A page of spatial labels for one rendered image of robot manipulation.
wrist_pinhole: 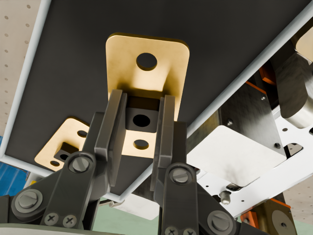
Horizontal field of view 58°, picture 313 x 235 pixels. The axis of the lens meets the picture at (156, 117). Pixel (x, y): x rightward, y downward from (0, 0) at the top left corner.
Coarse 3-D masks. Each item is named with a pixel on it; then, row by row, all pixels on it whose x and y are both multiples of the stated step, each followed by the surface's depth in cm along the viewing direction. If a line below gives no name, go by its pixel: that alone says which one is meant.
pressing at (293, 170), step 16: (272, 112) 43; (288, 128) 45; (304, 128) 45; (304, 144) 47; (288, 160) 50; (304, 160) 50; (208, 176) 56; (272, 176) 54; (288, 176) 54; (304, 176) 53; (208, 192) 60; (240, 192) 59; (256, 192) 58; (272, 192) 58; (240, 208) 63
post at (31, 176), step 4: (28, 172) 36; (32, 172) 34; (28, 176) 37; (32, 176) 35; (36, 176) 35; (40, 176) 35; (44, 176) 35; (28, 180) 36; (36, 180) 35; (28, 184) 36
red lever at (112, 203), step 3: (102, 201) 50; (105, 201) 50; (108, 201) 51; (111, 201) 51; (114, 201) 51; (123, 201) 52; (99, 204) 50; (102, 204) 50; (105, 204) 51; (111, 204) 51; (114, 204) 51; (117, 204) 52; (120, 204) 53
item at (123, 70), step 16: (112, 48) 13; (128, 48) 13; (144, 48) 13; (160, 48) 13; (176, 48) 13; (112, 64) 13; (128, 64) 13; (160, 64) 13; (176, 64) 13; (112, 80) 14; (128, 80) 14; (144, 80) 14; (160, 80) 14; (176, 80) 14; (128, 96) 15; (144, 96) 15; (160, 96) 15; (176, 96) 14; (128, 112) 14; (144, 112) 14; (176, 112) 15; (128, 128) 15; (144, 128) 15; (128, 144) 17
